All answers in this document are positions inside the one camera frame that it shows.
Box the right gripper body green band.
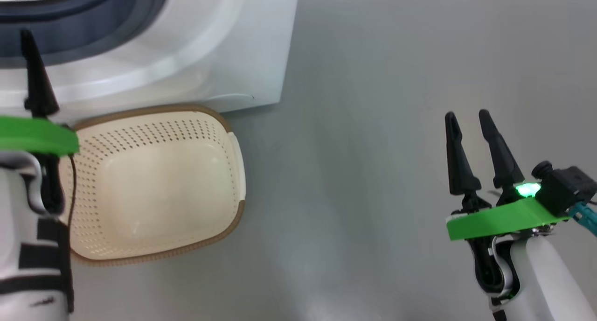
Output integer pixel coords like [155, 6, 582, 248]
[446, 183, 569, 241]

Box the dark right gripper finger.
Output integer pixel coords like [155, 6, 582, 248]
[478, 109, 525, 190]
[444, 111, 482, 195]

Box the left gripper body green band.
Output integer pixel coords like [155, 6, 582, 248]
[0, 116, 80, 214]

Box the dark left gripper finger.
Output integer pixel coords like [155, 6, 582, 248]
[20, 29, 60, 119]

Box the grey rubber door seal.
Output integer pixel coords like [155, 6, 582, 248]
[0, 0, 169, 70]

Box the white front-load washing machine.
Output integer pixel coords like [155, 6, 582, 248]
[0, 0, 300, 123]

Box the cream perforated laundry basket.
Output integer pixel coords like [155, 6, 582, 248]
[58, 104, 246, 266]

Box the round white filter cover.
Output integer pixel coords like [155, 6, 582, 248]
[201, 93, 256, 114]

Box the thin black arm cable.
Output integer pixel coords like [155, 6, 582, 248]
[67, 154, 78, 251]

